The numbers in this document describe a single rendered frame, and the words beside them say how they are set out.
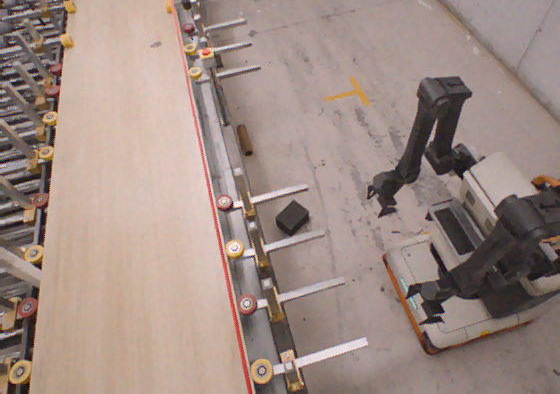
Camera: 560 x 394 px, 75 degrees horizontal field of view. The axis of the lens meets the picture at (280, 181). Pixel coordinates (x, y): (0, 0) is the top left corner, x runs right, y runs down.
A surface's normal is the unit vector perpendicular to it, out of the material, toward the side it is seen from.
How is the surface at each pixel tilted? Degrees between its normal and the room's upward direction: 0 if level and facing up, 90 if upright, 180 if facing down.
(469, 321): 0
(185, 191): 0
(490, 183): 42
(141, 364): 0
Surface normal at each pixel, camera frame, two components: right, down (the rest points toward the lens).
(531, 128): -0.07, -0.56
